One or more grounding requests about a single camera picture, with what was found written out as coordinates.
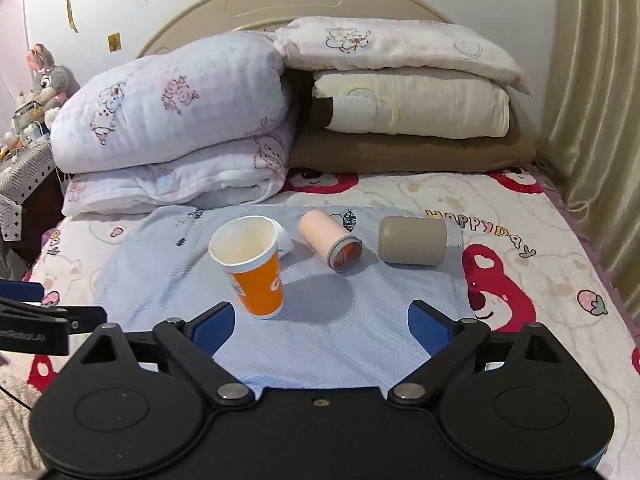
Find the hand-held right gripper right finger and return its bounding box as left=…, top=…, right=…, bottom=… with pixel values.
left=387, top=299, right=568, bottom=403

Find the purple blanket edge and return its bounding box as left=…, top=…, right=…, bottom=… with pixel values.
left=530, top=160, right=640, bottom=341

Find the white floral folded quilt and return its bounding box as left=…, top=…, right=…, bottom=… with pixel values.
left=51, top=30, right=297, bottom=217

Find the white fluffy rug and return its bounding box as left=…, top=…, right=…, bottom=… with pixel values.
left=0, top=355, right=46, bottom=456

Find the pink curtain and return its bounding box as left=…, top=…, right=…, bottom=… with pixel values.
left=0, top=0, right=31, bottom=126

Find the brown folded blanket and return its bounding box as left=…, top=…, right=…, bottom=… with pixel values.
left=287, top=67, right=537, bottom=175

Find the pink checked pillow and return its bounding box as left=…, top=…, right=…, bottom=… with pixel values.
left=272, top=16, right=533, bottom=96

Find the white crumpled paper piece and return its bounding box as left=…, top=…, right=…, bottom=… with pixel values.
left=272, top=220, right=296, bottom=259

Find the peach plastic cup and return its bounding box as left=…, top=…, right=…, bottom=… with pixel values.
left=298, top=210, right=363, bottom=274

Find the beige curtain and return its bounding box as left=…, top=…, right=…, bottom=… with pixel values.
left=540, top=0, right=640, bottom=281

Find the grey rabbit plush toy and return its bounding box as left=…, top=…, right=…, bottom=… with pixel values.
left=27, top=44, right=81, bottom=111

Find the light blue cloth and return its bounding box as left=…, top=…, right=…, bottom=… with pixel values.
left=92, top=204, right=478, bottom=392

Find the taupe plastic cup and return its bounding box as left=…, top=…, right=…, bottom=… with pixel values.
left=378, top=215, right=447, bottom=266

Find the dark wooden nightstand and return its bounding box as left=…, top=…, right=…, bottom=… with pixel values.
left=0, top=170, right=66, bottom=266

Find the orange paper cup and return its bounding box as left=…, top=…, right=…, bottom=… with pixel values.
left=208, top=215, right=285, bottom=320

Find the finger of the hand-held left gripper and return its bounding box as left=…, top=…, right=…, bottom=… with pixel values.
left=0, top=281, right=45, bottom=307
left=0, top=297, right=108, bottom=336

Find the cream pillow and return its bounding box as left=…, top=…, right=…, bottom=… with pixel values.
left=309, top=70, right=511, bottom=138

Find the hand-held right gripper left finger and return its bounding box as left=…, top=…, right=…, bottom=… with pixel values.
left=70, top=301, right=257, bottom=409

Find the patterned nightstand cloth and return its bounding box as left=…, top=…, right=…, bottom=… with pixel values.
left=0, top=142, right=56, bottom=241

